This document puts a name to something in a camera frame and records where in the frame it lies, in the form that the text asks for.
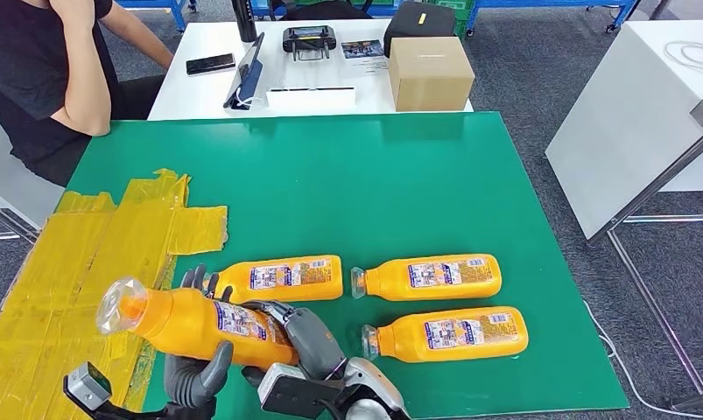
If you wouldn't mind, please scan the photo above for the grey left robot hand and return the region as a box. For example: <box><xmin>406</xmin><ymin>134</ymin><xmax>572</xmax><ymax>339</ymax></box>
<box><xmin>164</xmin><ymin>263</ymin><xmax>235</xmax><ymax>410</ymax></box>

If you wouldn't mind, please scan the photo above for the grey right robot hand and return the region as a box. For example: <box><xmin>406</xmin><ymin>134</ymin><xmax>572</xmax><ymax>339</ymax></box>
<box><xmin>241</xmin><ymin>299</ymin><xmax>348</xmax><ymax>389</ymax></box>

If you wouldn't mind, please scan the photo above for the orange juice bottle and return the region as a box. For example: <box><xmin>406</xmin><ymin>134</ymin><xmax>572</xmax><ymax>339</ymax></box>
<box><xmin>202</xmin><ymin>255</ymin><xmax>345</xmax><ymax>305</ymax></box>
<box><xmin>95</xmin><ymin>276</ymin><xmax>300</xmax><ymax>370</ymax></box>
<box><xmin>361</xmin><ymin>305</ymin><xmax>530</xmax><ymax>364</ymax></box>
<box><xmin>350</xmin><ymin>253</ymin><xmax>503</xmax><ymax>302</ymax></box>

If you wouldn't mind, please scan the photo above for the green table board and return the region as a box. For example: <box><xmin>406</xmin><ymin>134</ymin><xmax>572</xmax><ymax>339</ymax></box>
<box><xmin>63</xmin><ymin>111</ymin><xmax>630</xmax><ymax>420</ymax></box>

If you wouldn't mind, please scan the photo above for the yellow tape patch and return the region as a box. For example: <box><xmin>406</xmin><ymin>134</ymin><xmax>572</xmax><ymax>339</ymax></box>
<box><xmin>0</xmin><ymin>168</ymin><xmax>229</xmax><ymax>420</ymax></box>

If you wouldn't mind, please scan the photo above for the flat white box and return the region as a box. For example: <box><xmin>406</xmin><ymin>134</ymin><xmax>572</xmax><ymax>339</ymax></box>
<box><xmin>265</xmin><ymin>87</ymin><xmax>357</xmax><ymax>112</ymax></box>

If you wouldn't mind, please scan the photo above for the white desk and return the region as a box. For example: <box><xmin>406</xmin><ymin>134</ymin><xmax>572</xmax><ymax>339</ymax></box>
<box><xmin>0</xmin><ymin>98</ymin><xmax>67</xmax><ymax>245</ymax></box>

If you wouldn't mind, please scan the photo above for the tablet in blue case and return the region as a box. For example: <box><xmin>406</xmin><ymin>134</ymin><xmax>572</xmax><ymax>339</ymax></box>
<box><xmin>223</xmin><ymin>31</ymin><xmax>266</xmax><ymax>110</ymax></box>

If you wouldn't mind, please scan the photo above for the brown cardboard box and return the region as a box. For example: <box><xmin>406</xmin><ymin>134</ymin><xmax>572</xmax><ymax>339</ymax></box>
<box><xmin>388</xmin><ymin>36</ymin><xmax>476</xmax><ymax>113</ymax></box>

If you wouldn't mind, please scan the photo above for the printed leaflet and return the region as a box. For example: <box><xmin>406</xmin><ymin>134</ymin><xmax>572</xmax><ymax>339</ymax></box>
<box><xmin>340</xmin><ymin>38</ymin><xmax>388</xmax><ymax>72</ymax></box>

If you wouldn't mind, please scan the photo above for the black smartphone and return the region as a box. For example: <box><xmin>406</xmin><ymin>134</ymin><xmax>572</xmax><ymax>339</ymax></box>
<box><xmin>186</xmin><ymin>52</ymin><xmax>236</xmax><ymax>76</ymax></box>

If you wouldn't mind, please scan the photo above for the black handheld controller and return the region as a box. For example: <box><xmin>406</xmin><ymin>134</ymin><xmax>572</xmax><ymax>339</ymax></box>
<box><xmin>282</xmin><ymin>24</ymin><xmax>338</xmax><ymax>62</ymax></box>

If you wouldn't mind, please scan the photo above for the black flask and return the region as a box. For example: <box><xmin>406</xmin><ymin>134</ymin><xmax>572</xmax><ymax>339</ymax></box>
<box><xmin>230</xmin><ymin>0</ymin><xmax>259</xmax><ymax>44</ymax></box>

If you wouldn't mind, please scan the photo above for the black carrying case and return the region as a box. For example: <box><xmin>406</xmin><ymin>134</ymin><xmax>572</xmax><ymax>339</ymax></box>
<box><xmin>383</xmin><ymin>1</ymin><xmax>458</xmax><ymax>58</ymax></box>

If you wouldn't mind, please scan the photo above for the black chair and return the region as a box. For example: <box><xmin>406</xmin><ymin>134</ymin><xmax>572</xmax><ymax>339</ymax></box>
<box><xmin>270</xmin><ymin>0</ymin><xmax>396</xmax><ymax>21</ymax></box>

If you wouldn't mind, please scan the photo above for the person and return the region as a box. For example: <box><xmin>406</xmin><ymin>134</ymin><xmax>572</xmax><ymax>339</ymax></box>
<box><xmin>0</xmin><ymin>0</ymin><xmax>175</xmax><ymax>188</ymax></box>

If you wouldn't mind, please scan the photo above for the green plastic crate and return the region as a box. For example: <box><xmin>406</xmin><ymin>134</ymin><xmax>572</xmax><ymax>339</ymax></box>
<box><xmin>429</xmin><ymin>0</ymin><xmax>480</xmax><ymax>40</ymax></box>

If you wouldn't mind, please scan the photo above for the large white table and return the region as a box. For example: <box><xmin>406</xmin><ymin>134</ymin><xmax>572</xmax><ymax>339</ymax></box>
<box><xmin>545</xmin><ymin>20</ymin><xmax>703</xmax><ymax>242</ymax></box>

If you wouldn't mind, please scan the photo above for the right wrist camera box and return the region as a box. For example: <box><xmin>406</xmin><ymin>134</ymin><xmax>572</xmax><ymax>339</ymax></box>
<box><xmin>257</xmin><ymin>361</ymin><xmax>358</xmax><ymax>420</ymax></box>

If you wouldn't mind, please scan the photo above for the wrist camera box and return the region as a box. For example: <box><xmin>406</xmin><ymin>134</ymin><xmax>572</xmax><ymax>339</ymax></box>
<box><xmin>62</xmin><ymin>361</ymin><xmax>116</xmax><ymax>410</ymax></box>
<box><xmin>257</xmin><ymin>361</ymin><xmax>358</xmax><ymax>420</ymax></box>

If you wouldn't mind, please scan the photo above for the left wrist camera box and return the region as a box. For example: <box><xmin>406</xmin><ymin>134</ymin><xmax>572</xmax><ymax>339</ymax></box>
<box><xmin>62</xmin><ymin>361</ymin><xmax>116</xmax><ymax>410</ymax></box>

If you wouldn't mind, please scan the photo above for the thin white cable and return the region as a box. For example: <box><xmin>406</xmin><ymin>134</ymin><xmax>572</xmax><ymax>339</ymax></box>
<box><xmin>234</xmin><ymin>85</ymin><xmax>269</xmax><ymax>110</ymax></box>

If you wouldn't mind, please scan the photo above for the white floor cable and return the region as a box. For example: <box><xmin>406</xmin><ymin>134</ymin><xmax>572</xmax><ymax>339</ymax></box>
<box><xmin>582</xmin><ymin>299</ymin><xmax>703</xmax><ymax>420</ymax></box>

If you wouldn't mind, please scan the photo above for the blue metal cart frame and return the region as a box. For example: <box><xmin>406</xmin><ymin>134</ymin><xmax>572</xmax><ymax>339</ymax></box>
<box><xmin>467</xmin><ymin>0</ymin><xmax>643</xmax><ymax>35</ymax></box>
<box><xmin>116</xmin><ymin>0</ymin><xmax>199</xmax><ymax>33</ymax></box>

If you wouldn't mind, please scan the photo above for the steel table frame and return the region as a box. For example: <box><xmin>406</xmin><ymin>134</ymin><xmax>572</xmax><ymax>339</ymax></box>
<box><xmin>587</xmin><ymin>99</ymin><xmax>703</xmax><ymax>414</ymax></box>

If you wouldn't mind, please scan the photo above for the coiled white cable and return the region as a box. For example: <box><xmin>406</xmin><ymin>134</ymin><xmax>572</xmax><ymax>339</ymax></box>
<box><xmin>664</xmin><ymin>40</ymin><xmax>703</xmax><ymax>75</ymax></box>

